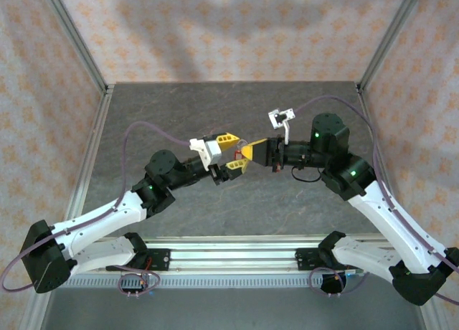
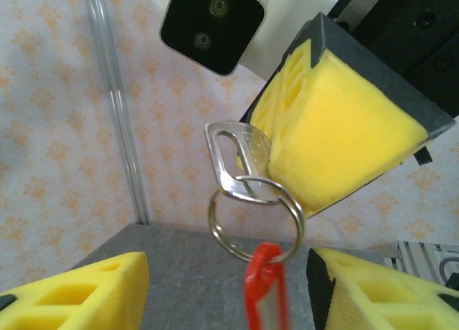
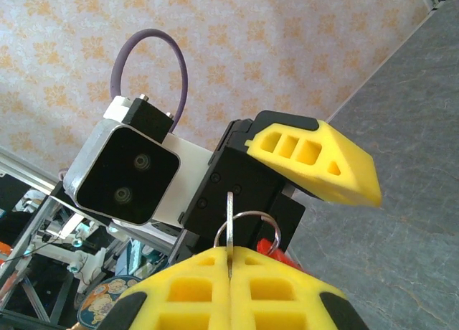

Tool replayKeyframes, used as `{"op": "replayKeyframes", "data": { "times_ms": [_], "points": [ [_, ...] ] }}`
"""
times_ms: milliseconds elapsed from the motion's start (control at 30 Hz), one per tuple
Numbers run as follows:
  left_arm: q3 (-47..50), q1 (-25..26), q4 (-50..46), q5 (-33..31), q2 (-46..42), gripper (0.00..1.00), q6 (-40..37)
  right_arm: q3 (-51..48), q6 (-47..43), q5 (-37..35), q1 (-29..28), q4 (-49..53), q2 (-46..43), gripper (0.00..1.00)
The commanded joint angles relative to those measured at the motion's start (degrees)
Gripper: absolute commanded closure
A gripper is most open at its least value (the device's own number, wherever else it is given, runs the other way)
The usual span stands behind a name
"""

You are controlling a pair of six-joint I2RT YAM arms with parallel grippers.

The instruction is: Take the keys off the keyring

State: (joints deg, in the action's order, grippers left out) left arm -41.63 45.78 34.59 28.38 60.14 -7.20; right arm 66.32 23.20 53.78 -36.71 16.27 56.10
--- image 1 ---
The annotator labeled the grey metal panel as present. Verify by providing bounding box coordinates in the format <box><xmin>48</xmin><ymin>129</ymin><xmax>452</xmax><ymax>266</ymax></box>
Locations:
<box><xmin>39</xmin><ymin>286</ymin><xmax>424</xmax><ymax>330</ymax></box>

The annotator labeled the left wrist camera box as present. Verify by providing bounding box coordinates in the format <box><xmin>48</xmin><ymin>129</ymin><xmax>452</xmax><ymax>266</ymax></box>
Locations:
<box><xmin>189</xmin><ymin>136</ymin><xmax>225</xmax><ymax>171</ymax></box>

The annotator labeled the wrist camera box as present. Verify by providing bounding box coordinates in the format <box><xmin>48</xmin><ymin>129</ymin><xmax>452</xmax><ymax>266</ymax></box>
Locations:
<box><xmin>267</xmin><ymin>108</ymin><xmax>297</xmax><ymax>146</ymax></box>
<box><xmin>189</xmin><ymin>136</ymin><xmax>225</xmax><ymax>171</ymax></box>

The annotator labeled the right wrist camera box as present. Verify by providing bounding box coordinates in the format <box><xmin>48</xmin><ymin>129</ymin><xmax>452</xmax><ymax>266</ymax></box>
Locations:
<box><xmin>267</xmin><ymin>108</ymin><xmax>297</xmax><ymax>146</ymax></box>

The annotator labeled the aluminium table edge rail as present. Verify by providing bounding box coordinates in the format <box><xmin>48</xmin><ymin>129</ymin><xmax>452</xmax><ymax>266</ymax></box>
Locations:
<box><xmin>356</xmin><ymin>88</ymin><xmax>410</xmax><ymax>244</ymax></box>
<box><xmin>57</xmin><ymin>88</ymin><xmax>115</xmax><ymax>245</ymax></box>

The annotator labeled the thin black cable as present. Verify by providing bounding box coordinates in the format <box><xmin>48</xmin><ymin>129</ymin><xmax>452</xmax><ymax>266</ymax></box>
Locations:
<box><xmin>290</xmin><ymin>164</ymin><xmax>323</xmax><ymax>184</ymax></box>

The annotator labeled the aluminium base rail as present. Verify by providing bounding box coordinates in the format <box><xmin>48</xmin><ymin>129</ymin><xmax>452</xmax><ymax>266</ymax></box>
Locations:
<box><xmin>37</xmin><ymin>236</ymin><xmax>431</xmax><ymax>273</ymax></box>

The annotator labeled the aluminium frame post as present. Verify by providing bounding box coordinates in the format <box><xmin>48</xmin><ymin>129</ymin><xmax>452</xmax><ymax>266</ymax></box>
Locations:
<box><xmin>356</xmin><ymin>0</ymin><xmax>427</xmax><ymax>94</ymax></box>
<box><xmin>37</xmin><ymin>0</ymin><xmax>116</xmax><ymax>95</ymax></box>

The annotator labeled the grey slotted cable duct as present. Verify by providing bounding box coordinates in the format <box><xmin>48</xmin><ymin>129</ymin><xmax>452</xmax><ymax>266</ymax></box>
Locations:
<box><xmin>67</xmin><ymin>276</ymin><xmax>345</xmax><ymax>288</ymax></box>

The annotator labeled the aluminium frame leg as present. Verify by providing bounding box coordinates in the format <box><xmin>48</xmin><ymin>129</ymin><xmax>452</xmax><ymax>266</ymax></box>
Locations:
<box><xmin>415</xmin><ymin>303</ymin><xmax>444</xmax><ymax>330</ymax></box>
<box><xmin>20</xmin><ymin>292</ymin><xmax>51</xmax><ymax>330</ymax></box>

